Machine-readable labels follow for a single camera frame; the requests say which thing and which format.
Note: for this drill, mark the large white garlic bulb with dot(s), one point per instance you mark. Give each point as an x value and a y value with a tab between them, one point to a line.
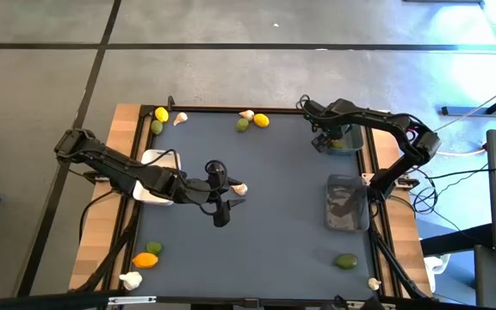
131	280

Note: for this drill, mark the tan garlic bulb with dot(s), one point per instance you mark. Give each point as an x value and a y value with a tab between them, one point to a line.
246	115
240	189
180	118

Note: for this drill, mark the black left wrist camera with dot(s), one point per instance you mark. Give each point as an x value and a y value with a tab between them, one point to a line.
221	215

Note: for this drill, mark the green grey plastic basket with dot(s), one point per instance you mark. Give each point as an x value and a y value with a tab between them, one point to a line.
355	144

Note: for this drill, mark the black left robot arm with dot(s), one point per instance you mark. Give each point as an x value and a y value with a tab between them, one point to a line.
114	165

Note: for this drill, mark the translucent grey plastic basket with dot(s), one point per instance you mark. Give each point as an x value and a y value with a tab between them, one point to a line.
347	224

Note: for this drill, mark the white plastic object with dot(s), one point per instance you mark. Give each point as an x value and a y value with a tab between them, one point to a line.
436	269

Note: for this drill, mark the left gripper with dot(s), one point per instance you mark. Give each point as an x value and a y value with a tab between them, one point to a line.
207	189

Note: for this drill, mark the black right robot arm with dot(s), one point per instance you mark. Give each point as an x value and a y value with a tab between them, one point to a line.
386	122

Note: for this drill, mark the large dark green lime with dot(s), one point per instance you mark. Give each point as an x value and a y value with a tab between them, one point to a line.
346	261

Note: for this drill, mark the small pale garlic bulb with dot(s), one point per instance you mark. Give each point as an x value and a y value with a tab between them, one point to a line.
374	283

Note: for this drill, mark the orange yellow lemon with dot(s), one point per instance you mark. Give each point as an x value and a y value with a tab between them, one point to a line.
145	260
261	120

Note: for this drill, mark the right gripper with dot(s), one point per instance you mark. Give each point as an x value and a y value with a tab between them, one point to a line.
330	134

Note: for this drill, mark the grey floor stand base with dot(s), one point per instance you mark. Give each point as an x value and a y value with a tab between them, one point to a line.
463	111

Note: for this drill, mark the silver aluminium extrusion bar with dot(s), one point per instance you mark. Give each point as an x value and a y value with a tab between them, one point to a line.
132	300
370	305

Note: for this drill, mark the dark grey table mat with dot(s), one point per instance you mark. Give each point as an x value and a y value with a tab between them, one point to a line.
274	237

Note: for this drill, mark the white plastic basket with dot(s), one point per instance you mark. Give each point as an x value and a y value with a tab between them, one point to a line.
153	156

